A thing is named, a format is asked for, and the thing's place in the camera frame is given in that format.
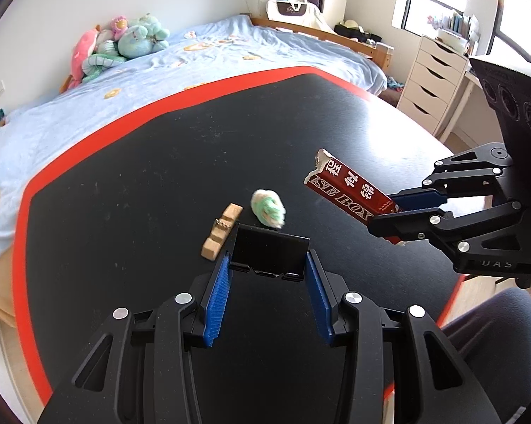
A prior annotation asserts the white drawer cabinet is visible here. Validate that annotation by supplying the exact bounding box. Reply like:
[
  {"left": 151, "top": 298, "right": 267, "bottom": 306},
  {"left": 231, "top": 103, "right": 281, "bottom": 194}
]
[{"left": 397, "top": 35, "right": 471, "bottom": 135}]

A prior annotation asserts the white tote bag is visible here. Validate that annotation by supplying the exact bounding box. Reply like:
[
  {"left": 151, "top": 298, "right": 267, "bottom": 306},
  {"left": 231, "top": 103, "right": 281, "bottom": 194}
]
[{"left": 265, "top": 0, "right": 321, "bottom": 27}]

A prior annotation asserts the black bag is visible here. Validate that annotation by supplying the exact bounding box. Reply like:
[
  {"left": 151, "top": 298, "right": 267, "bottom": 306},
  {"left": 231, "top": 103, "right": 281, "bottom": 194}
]
[{"left": 334, "top": 24, "right": 383, "bottom": 45}]

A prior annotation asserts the green striped plush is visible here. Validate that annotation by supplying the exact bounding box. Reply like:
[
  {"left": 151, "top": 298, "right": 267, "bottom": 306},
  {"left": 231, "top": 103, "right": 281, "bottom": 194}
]
[{"left": 82, "top": 53, "right": 127, "bottom": 82}]

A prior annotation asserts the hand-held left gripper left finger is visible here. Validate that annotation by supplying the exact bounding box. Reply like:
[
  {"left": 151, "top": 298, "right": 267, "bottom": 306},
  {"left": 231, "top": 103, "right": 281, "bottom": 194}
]
[{"left": 38, "top": 251, "right": 234, "bottom": 424}]

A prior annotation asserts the wooden clip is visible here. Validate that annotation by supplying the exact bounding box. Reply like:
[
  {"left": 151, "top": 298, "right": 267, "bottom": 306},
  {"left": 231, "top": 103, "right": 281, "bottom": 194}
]
[{"left": 201, "top": 203, "right": 243, "bottom": 261}]

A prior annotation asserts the teal elephant plush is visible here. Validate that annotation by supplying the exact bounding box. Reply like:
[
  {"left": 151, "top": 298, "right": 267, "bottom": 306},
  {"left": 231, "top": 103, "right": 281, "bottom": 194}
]
[{"left": 118, "top": 13, "right": 170, "bottom": 57}]

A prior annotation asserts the person's right leg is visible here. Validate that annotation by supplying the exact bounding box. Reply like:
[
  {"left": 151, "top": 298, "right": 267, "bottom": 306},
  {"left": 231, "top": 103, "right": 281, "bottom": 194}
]
[{"left": 440, "top": 287, "right": 531, "bottom": 424}]

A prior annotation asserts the pink dolphin plush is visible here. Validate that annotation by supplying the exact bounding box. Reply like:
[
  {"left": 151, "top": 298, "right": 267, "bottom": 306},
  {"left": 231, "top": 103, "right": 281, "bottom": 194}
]
[{"left": 70, "top": 29, "right": 99, "bottom": 84}]

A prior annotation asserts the red box with torn end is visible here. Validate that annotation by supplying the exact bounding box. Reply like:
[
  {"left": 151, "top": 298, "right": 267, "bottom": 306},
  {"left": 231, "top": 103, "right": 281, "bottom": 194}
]
[{"left": 303, "top": 149, "right": 407, "bottom": 246}]

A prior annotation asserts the black binder clip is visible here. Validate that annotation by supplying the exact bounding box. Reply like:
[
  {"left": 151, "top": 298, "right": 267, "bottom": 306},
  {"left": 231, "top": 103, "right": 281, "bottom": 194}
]
[{"left": 229, "top": 224, "right": 311, "bottom": 283}]

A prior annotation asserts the green and white balled sock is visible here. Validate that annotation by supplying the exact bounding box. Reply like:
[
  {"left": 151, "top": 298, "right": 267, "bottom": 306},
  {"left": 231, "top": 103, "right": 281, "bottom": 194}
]
[{"left": 251, "top": 189, "right": 287, "bottom": 230}]

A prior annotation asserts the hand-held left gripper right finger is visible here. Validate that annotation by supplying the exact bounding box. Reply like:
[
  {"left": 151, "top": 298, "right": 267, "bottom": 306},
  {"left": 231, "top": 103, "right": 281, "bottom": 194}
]
[{"left": 305, "top": 249, "right": 502, "bottom": 424}]

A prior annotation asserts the white plush toy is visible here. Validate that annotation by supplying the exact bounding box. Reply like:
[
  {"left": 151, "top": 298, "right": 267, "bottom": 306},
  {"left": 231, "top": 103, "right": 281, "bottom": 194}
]
[{"left": 95, "top": 31, "right": 116, "bottom": 54}]

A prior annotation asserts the wooden bed with blue sheet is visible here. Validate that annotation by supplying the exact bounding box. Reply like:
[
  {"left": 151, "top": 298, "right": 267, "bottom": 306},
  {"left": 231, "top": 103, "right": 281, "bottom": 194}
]
[{"left": 0, "top": 14, "right": 394, "bottom": 323}]

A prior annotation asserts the row of books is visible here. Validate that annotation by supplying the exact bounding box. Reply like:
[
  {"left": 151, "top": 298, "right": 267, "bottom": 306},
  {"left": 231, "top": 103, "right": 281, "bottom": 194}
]
[{"left": 429, "top": 9, "right": 480, "bottom": 42}]

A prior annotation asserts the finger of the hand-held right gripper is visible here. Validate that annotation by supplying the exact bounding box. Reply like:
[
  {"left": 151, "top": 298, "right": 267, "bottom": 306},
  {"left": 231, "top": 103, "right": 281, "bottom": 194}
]
[
  {"left": 366, "top": 201, "right": 524, "bottom": 258},
  {"left": 389, "top": 142, "right": 513, "bottom": 213}
]

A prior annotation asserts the white desk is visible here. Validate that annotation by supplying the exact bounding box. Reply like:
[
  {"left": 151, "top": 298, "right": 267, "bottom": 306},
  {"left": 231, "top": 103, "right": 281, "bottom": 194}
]
[{"left": 451, "top": 71, "right": 482, "bottom": 137}]

